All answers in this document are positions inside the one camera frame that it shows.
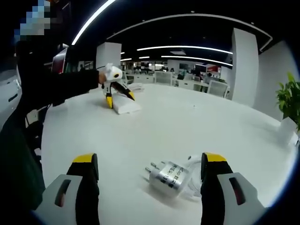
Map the white mesh office chair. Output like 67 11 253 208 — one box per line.
155 71 173 84
208 80 230 97

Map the white charger cable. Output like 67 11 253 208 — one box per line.
184 154 204 202

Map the white charger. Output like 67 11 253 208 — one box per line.
144 160 188 199

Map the red display screen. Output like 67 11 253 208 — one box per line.
51 48 68 75

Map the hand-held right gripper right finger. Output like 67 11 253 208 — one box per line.
200 152 270 225

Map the white chest-worn device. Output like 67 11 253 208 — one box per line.
0 69 23 127

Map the green potted plant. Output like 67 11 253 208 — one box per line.
275 71 300 146

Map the red wall sign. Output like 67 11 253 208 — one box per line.
195 63 221 73

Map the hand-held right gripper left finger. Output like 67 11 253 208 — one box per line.
32 153 100 225

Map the curved ceiling light strip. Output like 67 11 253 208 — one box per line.
71 0 117 45

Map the white power strip cable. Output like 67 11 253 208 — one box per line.
127 82 145 92

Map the white desk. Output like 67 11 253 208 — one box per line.
35 83 298 225

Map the white power strip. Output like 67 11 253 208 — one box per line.
112 92 143 115

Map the straight ceiling light strip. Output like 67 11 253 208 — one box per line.
136 45 234 55
161 55 234 67

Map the person's left hand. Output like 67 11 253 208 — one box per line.
98 70 107 85

